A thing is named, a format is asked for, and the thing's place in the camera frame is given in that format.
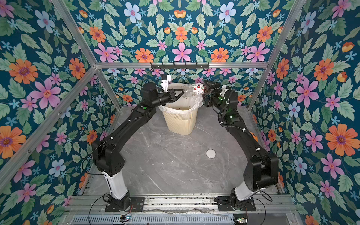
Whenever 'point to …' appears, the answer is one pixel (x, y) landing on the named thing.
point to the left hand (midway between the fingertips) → (185, 90)
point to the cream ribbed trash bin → (182, 123)
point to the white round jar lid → (211, 153)
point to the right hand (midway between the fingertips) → (207, 83)
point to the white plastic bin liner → (183, 105)
